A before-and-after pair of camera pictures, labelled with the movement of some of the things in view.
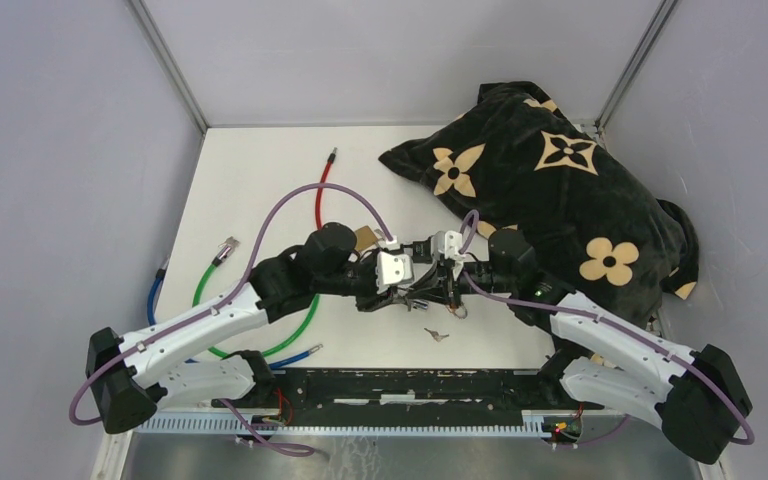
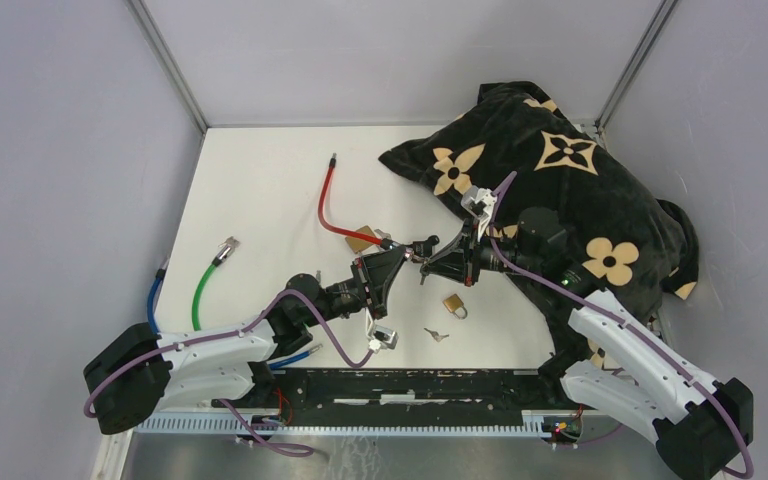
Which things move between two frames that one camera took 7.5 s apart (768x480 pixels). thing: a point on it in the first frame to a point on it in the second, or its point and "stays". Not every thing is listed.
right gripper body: x=447 y=280 to x=470 y=252
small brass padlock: x=459 y=311 stays
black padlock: x=422 y=250 stays
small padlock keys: x=435 y=335 stays
